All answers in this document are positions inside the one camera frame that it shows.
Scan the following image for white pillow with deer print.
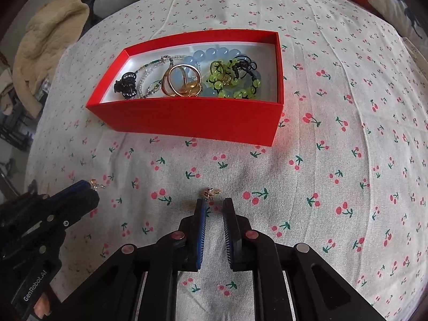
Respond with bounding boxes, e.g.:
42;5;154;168
367;0;428;42

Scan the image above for person's left hand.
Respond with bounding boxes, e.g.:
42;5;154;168
33;289;52;319

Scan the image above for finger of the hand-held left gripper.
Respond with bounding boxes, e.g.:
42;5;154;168
55;190;101;231
50;179;96;203

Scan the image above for cherry print bedsheet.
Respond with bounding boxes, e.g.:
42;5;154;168
25;0;428;321

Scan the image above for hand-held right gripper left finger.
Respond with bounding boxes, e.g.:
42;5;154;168
62;198;207;321

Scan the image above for gold double ring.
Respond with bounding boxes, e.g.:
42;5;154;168
162;64;203;98

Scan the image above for black hair clip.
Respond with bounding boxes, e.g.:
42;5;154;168
115;72;138;101

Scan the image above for red cardboard box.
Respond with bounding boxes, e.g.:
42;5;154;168
85;29;285;147

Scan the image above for beige quilted blanket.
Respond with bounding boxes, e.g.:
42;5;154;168
13;0;105;108

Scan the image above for green bead bracelet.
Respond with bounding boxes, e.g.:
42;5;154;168
207;53;262;100

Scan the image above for blue bead bracelet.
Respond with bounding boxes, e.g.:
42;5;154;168
182;47;250;99

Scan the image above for beaded chain with green beads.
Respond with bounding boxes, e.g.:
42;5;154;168
142;54;184;99

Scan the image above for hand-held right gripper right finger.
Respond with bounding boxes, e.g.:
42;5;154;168
222;198;388;321

